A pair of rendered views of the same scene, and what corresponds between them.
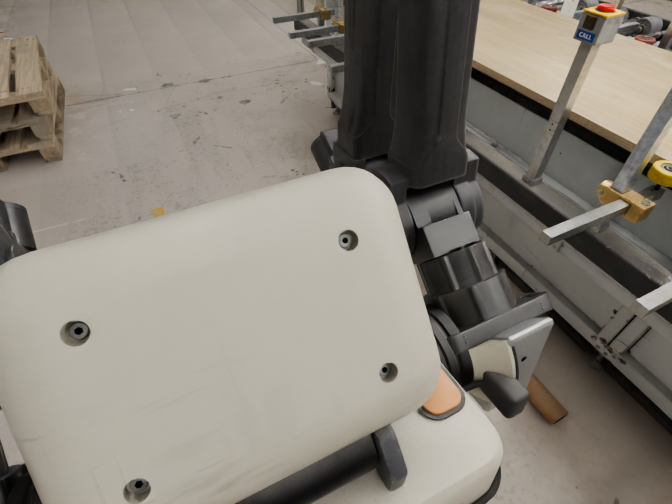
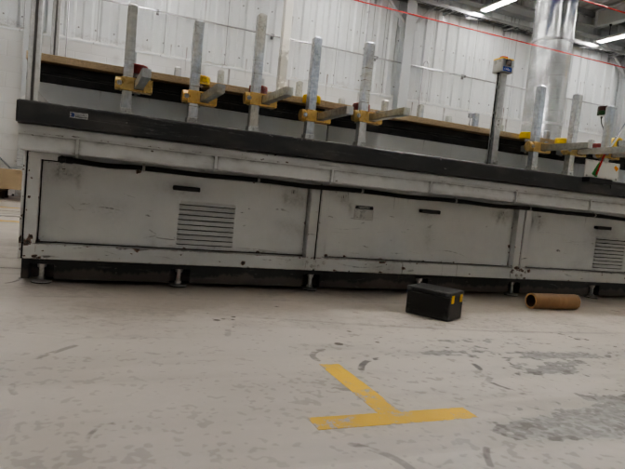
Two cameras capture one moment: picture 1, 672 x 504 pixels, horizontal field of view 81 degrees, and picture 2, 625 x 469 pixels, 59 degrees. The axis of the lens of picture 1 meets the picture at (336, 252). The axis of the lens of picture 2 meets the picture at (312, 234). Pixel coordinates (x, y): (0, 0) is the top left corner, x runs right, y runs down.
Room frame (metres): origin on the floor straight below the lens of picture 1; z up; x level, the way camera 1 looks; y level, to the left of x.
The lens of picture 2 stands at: (1.80, 2.19, 0.47)
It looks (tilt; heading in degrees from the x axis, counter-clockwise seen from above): 4 degrees down; 274
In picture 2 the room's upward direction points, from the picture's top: 6 degrees clockwise
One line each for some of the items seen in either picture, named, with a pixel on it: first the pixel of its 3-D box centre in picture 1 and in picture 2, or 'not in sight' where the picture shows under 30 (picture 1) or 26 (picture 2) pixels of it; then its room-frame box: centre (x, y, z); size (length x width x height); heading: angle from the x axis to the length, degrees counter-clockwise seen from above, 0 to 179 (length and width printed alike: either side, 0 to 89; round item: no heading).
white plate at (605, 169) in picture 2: not in sight; (602, 170); (0.45, -0.97, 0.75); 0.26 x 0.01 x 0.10; 26
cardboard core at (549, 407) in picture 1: (529, 384); (552, 301); (0.70, -0.76, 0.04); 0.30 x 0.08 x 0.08; 26
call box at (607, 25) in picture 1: (597, 27); (502, 67); (1.12, -0.67, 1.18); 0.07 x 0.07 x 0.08; 26
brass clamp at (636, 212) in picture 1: (622, 200); (537, 147); (0.87, -0.80, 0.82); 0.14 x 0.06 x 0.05; 26
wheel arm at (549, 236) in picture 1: (604, 214); (553, 147); (0.81, -0.72, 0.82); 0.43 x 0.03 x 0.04; 116
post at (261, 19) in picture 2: not in sight; (257, 73); (2.23, -0.13, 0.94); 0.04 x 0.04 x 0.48; 26
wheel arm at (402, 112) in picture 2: not in sight; (380, 116); (1.71, -0.28, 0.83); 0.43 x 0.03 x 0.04; 116
